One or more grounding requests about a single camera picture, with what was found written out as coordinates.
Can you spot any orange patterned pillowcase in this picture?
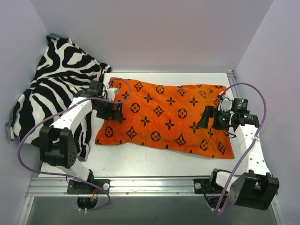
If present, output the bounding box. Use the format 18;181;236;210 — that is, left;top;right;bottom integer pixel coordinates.
95;78;234;159

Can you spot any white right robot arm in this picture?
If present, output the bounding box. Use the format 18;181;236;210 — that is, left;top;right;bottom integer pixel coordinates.
194;97;279;211

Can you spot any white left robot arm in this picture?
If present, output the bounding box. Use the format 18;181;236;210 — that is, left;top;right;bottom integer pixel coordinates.
39;81;123;193

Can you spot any zebra print pillow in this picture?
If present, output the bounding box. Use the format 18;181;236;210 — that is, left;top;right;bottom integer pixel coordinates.
3;32;112;161

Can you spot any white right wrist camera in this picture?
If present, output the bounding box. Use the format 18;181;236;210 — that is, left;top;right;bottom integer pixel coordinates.
217;91;233;117

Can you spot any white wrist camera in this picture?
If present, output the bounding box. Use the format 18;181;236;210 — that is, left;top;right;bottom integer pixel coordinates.
217;91;233;117
105;84;120;101

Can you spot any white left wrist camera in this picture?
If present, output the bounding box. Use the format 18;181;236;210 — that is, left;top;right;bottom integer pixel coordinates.
105;84;120;101

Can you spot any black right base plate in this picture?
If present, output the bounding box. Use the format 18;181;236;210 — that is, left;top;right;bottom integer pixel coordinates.
193;177;228;194

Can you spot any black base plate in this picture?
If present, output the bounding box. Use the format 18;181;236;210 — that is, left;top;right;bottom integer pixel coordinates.
193;177;228;194
67;179;111;195

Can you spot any aluminium mounting rail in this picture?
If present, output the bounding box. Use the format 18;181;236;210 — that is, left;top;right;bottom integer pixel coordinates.
27;176;207;197

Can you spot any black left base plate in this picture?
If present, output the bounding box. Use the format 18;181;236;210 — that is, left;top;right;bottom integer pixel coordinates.
67;179;111;195

